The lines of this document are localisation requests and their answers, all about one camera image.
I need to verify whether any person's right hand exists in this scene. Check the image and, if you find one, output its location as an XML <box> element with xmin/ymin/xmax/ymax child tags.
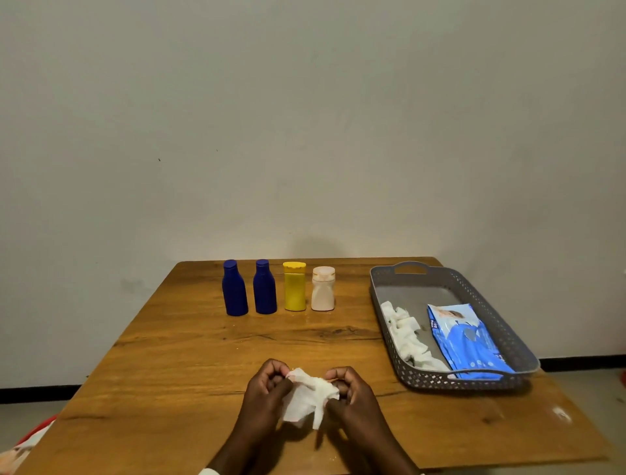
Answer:
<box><xmin>324</xmin><ymin>366</ymin><xmax>390</xmax><ymax>444</ymax></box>

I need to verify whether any person's left hand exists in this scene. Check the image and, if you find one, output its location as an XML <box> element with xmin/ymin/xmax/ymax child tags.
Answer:
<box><xmin>237</xmin><ymin>359</ymin><xmax>294</xmax><ymax>441</ymax></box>

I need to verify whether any white wet wipe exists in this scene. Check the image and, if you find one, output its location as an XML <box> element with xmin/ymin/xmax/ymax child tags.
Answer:
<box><xmin>281</xmin><ymin>368</ymin><xmax>340</xmax><ymax>431</ymax></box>

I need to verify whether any person's left forearm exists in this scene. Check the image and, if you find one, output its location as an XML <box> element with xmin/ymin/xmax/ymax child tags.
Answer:
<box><xmin>207</xmin><ymin>430</ymin><xmax>276</xmax><ymax>475</ymax></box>

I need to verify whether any person's right forearm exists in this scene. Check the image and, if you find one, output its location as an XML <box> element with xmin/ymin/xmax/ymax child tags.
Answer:
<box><xmin>350</xmin><ymin>434</ymin><xmax>421</xmax><ymax>475</ymax></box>

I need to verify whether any pile of crumpled white wipes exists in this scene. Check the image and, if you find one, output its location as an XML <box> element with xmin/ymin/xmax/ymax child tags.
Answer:
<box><xmin>380</xmin><ymin>300</ymin><xmax>451</xmax><ymax>373</ymax></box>

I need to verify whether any dark blue plastic bottle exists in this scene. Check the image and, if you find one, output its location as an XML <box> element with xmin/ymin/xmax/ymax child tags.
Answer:
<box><xmin>221</xmin><ymin>259</ymin><xmax>249</xmax><ymax>317</ymax></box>
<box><xmin>253</xmin><ymin>259</ymin><xmax>278</xmax><ymax>315</ymax></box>

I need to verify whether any yellow plastic bottle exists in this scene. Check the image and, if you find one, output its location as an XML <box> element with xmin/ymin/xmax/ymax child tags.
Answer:
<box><xmin>283</xmin><ymin>261</ymin><xmax>307</xmax><ymax>312</ymax></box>

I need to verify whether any white plastic bottle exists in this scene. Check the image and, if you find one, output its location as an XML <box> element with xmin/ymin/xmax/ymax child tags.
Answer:
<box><xmin>311</xmin><ymin>266</ymin><xmax>336</xmax><ymax>312</ymax></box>

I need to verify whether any grey perforated plastic tray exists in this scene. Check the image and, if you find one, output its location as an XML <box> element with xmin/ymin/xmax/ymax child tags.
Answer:
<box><xmin>370</xmin><ymin>261</ymin><xmax>541</xmax><ymax>391</ymax></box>

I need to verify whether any blue wet wipes packet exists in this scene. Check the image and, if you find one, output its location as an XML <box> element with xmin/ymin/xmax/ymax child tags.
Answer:
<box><xmin>427</xmin><ymin>303</ymin><xmax>516</xmax><ymax>381</ymax></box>

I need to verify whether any red plastic object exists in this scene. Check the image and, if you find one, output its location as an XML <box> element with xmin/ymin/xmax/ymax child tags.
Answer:
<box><xmin>15</xmin><ymin>414</ymin><xmax>60</xmax><ymax>446</ymax></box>

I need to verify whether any pale crumpled cloth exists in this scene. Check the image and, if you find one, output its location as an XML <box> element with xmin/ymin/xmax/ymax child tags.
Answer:
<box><xmin>0</xmin><ymin>422</ymin><xmax>54</xmax><ymax>475</ymax></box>

